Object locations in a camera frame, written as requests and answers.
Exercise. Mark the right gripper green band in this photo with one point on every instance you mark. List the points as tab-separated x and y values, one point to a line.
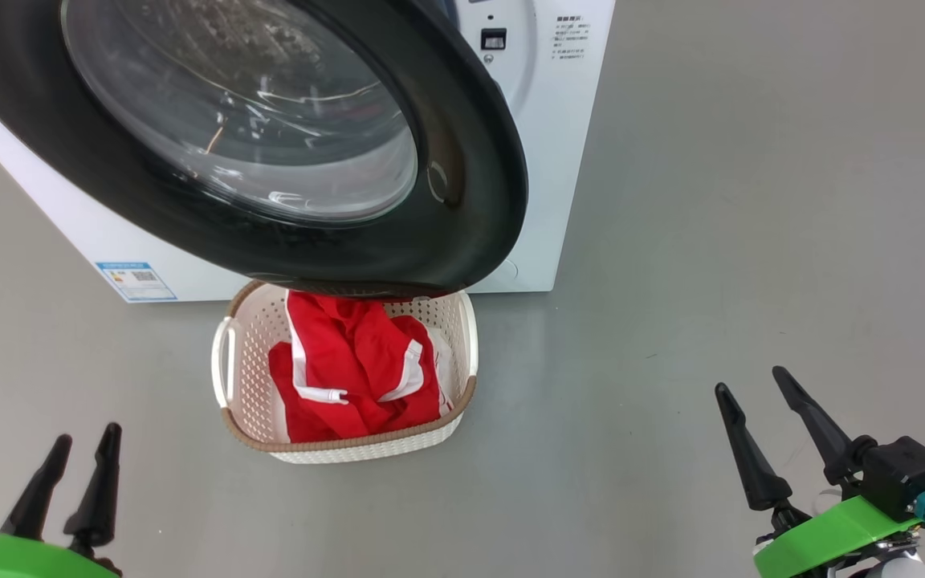
824	538

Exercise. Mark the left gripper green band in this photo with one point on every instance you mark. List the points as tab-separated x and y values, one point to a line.
21	560

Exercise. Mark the red garment with white stripes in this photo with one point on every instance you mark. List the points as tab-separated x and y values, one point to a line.
350	353

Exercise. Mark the black washing machine door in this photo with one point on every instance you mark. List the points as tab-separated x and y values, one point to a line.
446	201

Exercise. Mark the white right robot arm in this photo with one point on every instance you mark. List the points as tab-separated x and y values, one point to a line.
900	568

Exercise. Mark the cream perforated laundry basket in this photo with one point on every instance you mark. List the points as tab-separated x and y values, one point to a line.
250	377

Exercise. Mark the white front-load washing machine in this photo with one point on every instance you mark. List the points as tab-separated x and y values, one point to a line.
567	160

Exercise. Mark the blue energy label sticker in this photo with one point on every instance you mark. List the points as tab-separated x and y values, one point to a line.
137	281

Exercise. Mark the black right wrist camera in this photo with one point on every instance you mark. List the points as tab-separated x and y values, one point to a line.
908	474

